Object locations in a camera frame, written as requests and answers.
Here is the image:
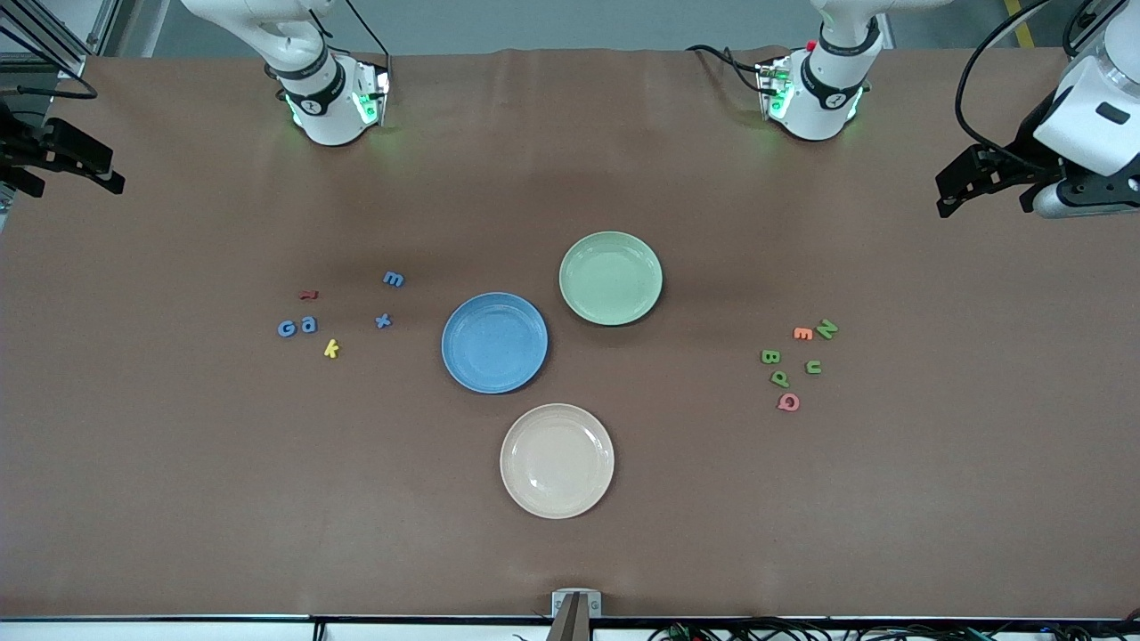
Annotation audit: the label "green plate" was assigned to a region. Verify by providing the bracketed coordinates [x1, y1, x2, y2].
[558, 231, 664, 327]

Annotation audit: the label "brown table cover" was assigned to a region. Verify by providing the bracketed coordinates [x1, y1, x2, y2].
[0, 46, 1140, 620]

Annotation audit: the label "blue plate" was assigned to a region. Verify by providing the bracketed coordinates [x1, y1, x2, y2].
[441, 292, 550, 395]

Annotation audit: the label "beige plate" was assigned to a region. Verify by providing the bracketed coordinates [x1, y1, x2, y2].
[499, 403, 616, 520]

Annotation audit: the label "aluminium frame profile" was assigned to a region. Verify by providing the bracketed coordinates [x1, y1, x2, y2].
[0, 0, 121, 79]

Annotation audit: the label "black base cable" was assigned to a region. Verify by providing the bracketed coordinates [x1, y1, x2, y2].
[343, 0, 393, 59]
[686, 43, 769, 94]

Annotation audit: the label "white table edge rail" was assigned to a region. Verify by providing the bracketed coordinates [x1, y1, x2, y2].
[0, 618, 1140, 641]

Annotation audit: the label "tangled black floor cables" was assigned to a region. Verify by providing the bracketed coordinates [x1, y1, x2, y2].
[648, 614, 1140, 641]

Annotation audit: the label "grey metal bracket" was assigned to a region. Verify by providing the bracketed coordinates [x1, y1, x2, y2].
[551, 589, 603, 619]

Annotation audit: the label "grey camera post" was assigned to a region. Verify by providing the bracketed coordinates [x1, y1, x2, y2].
[545, 593, 594, 641]

